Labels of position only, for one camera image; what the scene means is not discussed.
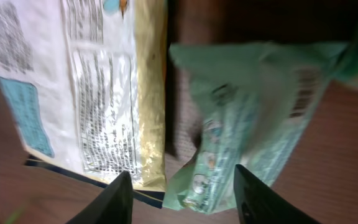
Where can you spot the green tissue pack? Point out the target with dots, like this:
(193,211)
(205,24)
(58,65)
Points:
(255,100)

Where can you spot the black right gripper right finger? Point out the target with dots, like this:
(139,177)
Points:
(257,203)

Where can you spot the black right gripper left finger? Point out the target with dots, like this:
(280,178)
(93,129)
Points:
(112,206)

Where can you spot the wet wipes pack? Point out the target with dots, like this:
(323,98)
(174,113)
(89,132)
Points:
(85,81)

